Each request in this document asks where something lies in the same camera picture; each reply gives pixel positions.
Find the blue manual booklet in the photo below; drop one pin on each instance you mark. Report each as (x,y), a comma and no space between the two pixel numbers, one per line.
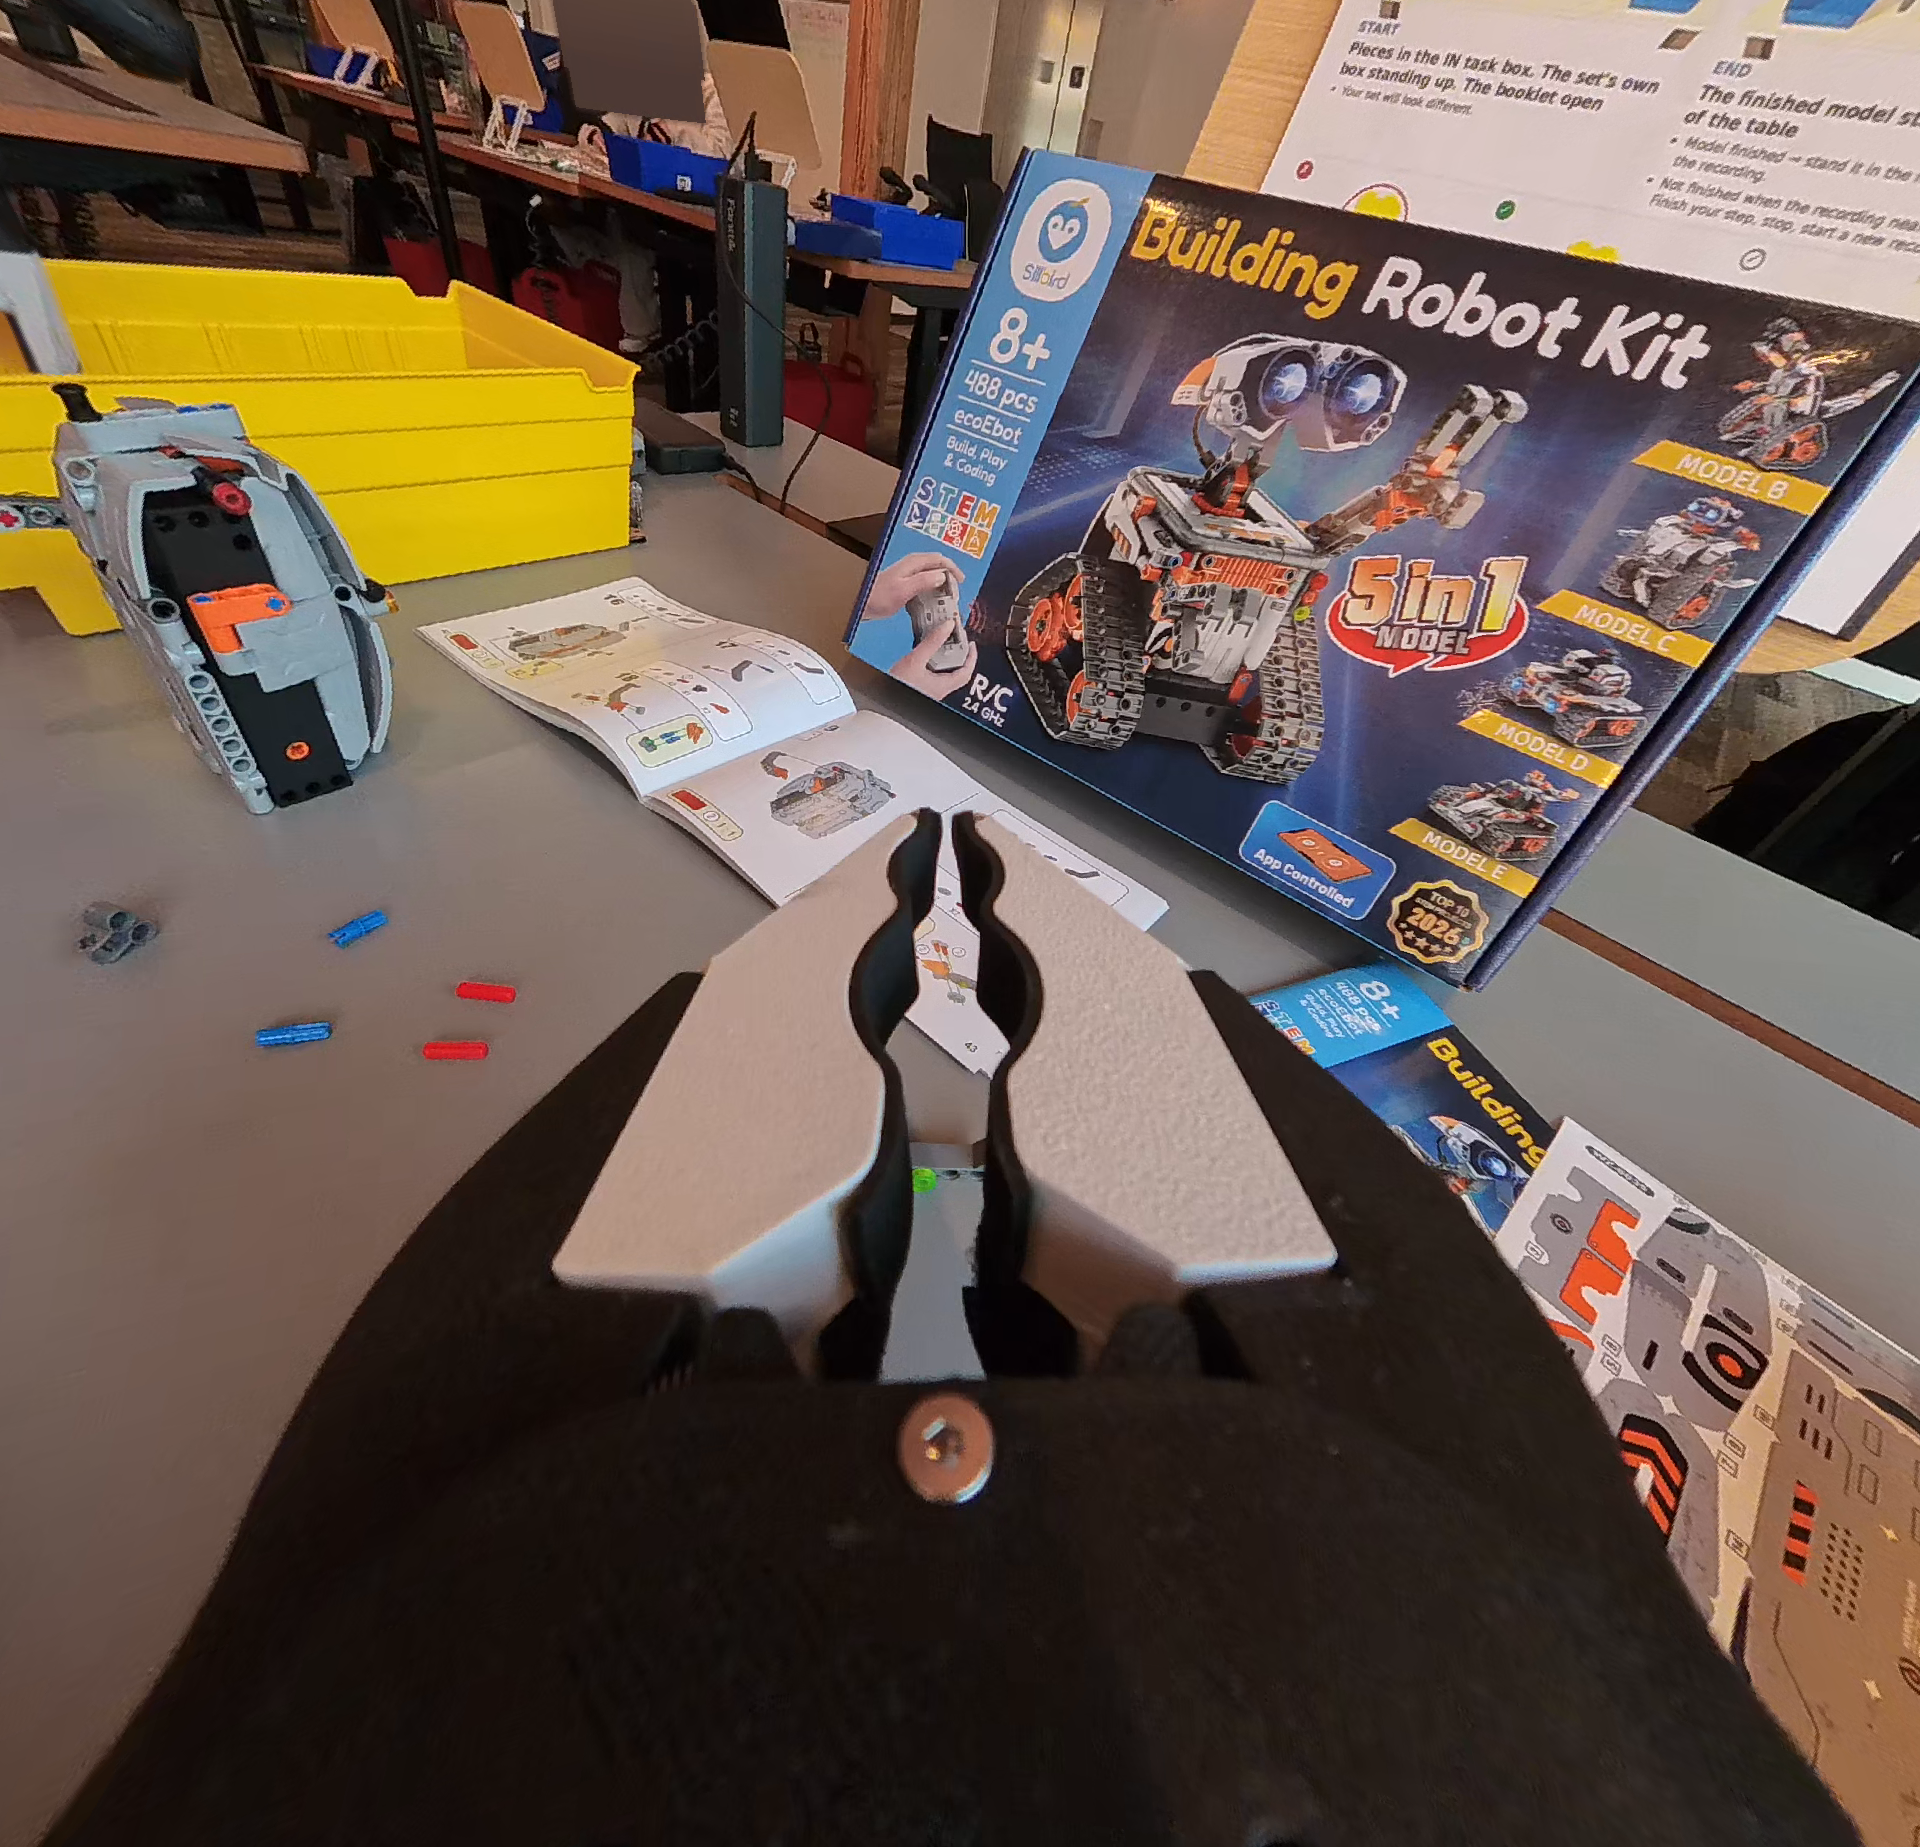
(1410,1067)

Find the red axle pin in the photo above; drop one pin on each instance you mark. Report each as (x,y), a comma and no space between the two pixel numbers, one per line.
(455,1049)
(485,993)

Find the wooden post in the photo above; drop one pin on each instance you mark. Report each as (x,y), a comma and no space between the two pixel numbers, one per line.
(877,64)

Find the black charger box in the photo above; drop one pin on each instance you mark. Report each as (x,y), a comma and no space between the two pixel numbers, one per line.
(683,448)

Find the red storage bin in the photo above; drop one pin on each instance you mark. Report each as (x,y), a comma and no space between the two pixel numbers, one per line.
(571,298)

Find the blue storage bin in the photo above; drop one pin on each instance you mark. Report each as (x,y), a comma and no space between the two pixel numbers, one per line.
(661,164)
(901,229)

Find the yellow plastic bin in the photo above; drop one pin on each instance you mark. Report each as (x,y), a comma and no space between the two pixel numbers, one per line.
(451,424)

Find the partly built robot model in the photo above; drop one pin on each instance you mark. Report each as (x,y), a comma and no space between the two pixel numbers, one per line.
(301,649)

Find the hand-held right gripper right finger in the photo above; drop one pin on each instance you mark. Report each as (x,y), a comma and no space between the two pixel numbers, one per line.
(1170,1128)

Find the orange sticker sheets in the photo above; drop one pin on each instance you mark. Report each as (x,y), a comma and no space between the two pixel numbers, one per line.
(1725,1352)

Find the dark grey beam with pins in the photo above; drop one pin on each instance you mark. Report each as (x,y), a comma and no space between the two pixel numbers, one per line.
(925,1178)

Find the long wooden table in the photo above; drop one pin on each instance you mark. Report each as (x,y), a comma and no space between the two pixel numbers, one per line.
(893,269)

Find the blue axle pin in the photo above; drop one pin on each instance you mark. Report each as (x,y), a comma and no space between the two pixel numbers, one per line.
(292,1033)
(356,928)

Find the open instruction booklet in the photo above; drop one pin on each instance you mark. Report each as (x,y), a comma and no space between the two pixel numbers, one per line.
(676,677)

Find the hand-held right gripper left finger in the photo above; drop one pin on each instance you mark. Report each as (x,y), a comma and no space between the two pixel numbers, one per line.
(720,1128)

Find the black tall device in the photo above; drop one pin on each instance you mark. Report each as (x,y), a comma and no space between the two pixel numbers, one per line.
(751,319)

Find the wood-edged grey desk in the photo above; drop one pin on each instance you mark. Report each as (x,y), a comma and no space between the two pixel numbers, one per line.
(120,115)

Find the dark grey pin connector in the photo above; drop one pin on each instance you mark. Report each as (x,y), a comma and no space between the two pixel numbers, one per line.
(120,933)

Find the blue robot kit box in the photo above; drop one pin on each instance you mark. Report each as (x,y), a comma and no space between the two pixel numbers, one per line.
(1501,379)

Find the plain black backpack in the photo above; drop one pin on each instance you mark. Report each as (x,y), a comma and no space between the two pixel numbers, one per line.
(1801,782)

